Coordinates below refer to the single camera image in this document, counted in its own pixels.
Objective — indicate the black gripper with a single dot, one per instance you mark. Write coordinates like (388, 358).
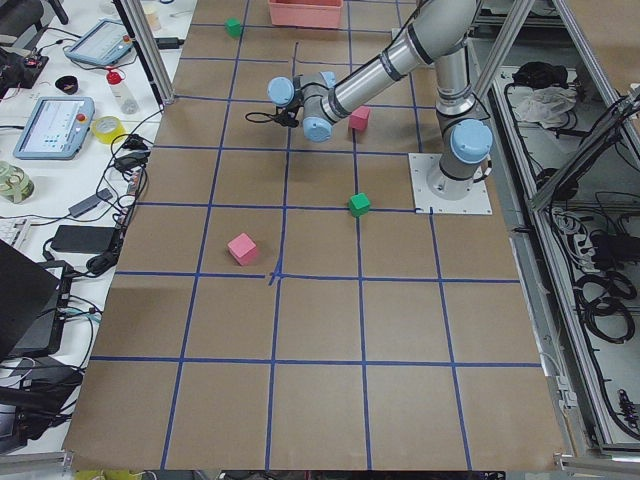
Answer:
(288, 118)

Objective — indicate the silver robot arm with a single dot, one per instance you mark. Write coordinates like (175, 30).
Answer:
(432, 43)

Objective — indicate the pink cube near base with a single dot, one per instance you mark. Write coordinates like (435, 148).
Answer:
(359, 118)

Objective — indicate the pink plastic bin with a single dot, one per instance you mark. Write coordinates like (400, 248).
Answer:
(323, 14)

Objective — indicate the green cube near bin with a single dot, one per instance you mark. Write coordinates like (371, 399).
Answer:
(233, 27)

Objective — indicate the green cube near base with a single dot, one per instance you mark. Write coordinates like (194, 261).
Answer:
(359, 204)

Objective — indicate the pink cube far side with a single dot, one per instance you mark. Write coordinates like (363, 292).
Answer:
(243, 249)

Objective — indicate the black power adapter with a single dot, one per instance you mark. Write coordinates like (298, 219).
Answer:
(84, 239)
(166, 43)

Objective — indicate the clear bottle red cap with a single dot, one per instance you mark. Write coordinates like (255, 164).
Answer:
(123, 96)

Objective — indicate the yellow tape roll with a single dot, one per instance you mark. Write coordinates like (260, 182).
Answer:
(108, 129)

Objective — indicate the teach pendant tablet far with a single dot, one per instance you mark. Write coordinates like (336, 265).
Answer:
(104, 45)

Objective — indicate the teach pendant tablet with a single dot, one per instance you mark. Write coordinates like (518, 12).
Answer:
(104, 45)
(56, 129)

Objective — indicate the small black bowl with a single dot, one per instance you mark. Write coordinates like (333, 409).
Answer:
(67, 84)

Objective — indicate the teach pendant tablet near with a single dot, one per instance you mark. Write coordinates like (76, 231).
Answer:
(56, 129)

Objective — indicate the black laptop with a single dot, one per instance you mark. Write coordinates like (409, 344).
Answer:
(33, 296)

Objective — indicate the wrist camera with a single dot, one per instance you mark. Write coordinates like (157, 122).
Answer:
(286, 118)

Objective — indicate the aluminium frame post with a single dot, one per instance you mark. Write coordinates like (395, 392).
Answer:
(132, 15)

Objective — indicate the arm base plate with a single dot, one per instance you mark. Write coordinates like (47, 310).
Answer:
(434, 193)

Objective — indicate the white rag on frame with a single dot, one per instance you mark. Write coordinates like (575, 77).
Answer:
(548, 107)

